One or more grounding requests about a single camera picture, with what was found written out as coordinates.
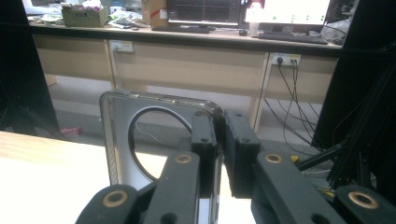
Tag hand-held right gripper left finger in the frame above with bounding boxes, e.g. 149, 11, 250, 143
143, 110, 219, 224

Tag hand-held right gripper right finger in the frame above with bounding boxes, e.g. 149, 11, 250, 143
223, 110, 347, 224

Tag grey phone case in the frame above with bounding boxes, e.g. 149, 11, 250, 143
99, 89, 225, 224

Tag long wooden desk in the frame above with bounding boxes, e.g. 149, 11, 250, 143
29, 22, 344, 132

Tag black metal stand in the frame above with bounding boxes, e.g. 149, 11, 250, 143
295, 62, 396, 190

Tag black keyboard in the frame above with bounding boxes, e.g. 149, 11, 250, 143
258, 32, 330, 45
151, 25, 216, 35

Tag white cup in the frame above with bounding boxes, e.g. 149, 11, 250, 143
248, 21, 261, 37

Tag pink packet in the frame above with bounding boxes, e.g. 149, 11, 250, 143
60, 125, 82, 137

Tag dark screen monitor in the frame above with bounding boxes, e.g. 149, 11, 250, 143
166, 0, 246, 26

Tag brown cardboard box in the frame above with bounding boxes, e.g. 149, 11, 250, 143
141, 0, 169, 28

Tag pile of desk papers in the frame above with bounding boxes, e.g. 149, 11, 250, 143
106, 7, 144, 31

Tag bright screen monitor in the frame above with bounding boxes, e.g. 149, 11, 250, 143
246, 0, 331, 26

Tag grey plastic bag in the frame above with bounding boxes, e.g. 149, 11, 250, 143
320, 18, 348, 45

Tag black curtain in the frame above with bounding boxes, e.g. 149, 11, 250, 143
0, 0, 60, 138
311, 0, 396, 150

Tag white table sheet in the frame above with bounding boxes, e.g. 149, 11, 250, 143
0, 155, 256, 224

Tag green cardboard box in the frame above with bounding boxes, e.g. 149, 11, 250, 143
61, 6, 109, 28

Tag white floor cable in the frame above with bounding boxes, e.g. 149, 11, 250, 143
135, 121, 176, 147

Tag black hanging cable bundle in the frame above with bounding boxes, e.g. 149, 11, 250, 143
263, 60, 319, 147

